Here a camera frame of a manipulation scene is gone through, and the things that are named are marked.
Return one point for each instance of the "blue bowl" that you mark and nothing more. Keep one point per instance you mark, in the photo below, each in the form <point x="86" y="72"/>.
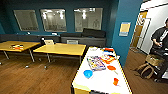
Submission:
<point x="88" y="73"/>

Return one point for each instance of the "open white laptop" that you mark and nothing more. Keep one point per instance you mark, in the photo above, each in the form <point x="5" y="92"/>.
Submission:
<point x="49" y="42"/>

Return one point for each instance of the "white bowl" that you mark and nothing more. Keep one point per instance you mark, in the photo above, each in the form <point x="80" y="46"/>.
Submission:
<point x="94" y="49"/>

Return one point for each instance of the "dark grey sofa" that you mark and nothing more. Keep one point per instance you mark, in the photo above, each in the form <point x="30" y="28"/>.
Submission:
<point x="90" y="37"/>

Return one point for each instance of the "colourful board game box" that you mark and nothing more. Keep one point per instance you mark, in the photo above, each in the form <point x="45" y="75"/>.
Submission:
<point x="96" y="63"/>

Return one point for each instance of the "red ping pong paddle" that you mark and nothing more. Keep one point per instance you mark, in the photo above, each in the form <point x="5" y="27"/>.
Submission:
<point x="108" y="50"/>

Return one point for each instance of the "orange game box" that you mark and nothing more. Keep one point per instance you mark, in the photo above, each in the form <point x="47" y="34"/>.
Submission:
<point x="107" y="58"/>

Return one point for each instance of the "white table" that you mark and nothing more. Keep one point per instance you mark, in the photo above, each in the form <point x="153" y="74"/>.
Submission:
<point x="100" y="78"/>

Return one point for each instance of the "brown wooden door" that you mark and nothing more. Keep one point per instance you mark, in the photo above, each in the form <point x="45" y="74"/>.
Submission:
<point x="137" y="31"/>

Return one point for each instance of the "long dark bench sofa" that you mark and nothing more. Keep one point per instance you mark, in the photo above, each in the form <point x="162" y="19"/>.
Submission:
<point x="23" y="37"/>

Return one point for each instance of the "long wooden desk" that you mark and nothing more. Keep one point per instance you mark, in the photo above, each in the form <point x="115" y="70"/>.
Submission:
<point x="20" y="45"/>

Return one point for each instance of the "small orange black box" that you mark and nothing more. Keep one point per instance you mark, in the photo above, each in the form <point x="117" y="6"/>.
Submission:
<point x="16" y="47"/>

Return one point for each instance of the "tan woven basket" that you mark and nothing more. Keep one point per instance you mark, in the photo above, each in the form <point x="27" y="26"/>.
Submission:
<point x="155" y="60"/>

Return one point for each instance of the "person in dark shirt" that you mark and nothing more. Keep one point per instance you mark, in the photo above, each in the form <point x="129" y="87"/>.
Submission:
<point x="161" y="40"/>

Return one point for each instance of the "yellow wall notice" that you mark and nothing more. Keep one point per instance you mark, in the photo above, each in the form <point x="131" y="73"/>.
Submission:
<point x="125" y="28"/>

